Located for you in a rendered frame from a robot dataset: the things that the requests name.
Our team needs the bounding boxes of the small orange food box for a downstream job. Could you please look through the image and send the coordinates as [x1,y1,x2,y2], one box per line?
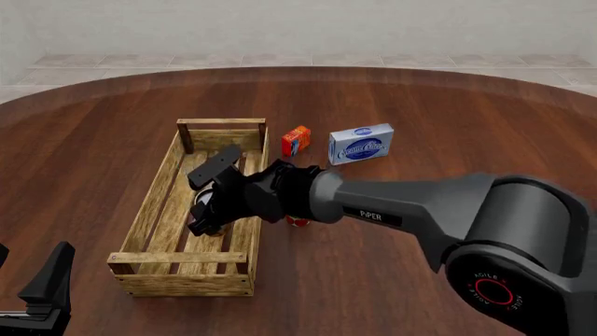
[281,124,312,158]

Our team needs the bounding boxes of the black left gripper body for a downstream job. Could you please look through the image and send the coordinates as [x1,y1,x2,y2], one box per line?
[0,302,72,336]

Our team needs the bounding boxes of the wooden slat tray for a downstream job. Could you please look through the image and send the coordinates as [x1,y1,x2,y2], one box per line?
[106,118,271,298]

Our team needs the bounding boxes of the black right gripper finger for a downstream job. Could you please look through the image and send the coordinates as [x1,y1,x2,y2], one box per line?
[187,202,226,238]

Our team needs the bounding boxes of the red tomato tin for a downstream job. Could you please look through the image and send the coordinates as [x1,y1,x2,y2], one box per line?
[285,214,312,229]

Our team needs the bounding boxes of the blue white cream cheese box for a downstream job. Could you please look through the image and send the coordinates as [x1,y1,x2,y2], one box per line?
[327,122,396,167]

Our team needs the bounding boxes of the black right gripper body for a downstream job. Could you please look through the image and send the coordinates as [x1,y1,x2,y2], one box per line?
[208,165,256,227]

